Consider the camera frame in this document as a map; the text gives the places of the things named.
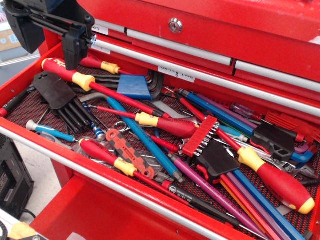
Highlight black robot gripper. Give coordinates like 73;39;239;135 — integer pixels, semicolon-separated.
1;0;96;71

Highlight black hex key holder set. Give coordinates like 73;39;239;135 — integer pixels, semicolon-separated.
33;71;100;134

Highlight blue hex key holder set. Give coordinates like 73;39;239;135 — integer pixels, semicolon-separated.
94;70;165;101

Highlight red bit holder with bits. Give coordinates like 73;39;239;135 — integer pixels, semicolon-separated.
182;115;218;157

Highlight black holder coloured hex keys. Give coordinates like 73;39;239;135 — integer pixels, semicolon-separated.
178;88;316;163

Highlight large red yellow screwdriver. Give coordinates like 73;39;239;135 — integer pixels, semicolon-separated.
41;57;172;120

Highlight small red yellow screwdriver back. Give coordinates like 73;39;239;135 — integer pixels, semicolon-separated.
80;54;129;75

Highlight black red slim screwdriver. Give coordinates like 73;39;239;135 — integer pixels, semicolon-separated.
0;84;35;117

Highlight blue grey precision screwdriver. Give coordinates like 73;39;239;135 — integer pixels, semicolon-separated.
26;119;77;142

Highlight blue silver striped screwdriver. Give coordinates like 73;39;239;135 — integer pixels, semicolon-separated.
82;103;106;142

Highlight red black folding tool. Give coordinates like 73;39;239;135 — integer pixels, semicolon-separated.
106;128;155;179

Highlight red yellow screwdriver front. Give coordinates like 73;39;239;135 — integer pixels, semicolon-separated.
78;138;190;206

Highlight white handwritten drawer label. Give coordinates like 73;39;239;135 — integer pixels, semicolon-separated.
158;66;196;83

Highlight silver chest lock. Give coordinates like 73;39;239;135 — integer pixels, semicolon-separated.
168;18;183;34

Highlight black electronic box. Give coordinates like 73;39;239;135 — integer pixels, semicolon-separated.
0;134;34;218

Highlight red metal tool chest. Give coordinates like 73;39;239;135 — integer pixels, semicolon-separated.
0;0;320;240

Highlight red yellow screwdriver centre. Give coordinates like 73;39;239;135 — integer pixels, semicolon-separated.
88;104;200;138

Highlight long blue hex key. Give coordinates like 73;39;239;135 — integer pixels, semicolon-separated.
106;96;186;184

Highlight black clip coloured hex keys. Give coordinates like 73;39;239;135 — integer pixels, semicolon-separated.
195;141;303;240

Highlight black precision screwdriver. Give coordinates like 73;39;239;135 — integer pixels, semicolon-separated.
161;180;242;229

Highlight red perforated plastic rack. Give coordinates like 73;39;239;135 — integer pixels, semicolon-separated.
265;110;320;143

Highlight red yellow screwdriver right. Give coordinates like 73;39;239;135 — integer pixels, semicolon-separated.
174;91;316;215

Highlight purple long hex key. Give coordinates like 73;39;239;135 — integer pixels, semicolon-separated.
168;153;269;240

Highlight clear purple handle screwdriver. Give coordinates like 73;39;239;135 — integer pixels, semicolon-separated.
230;103;263;121

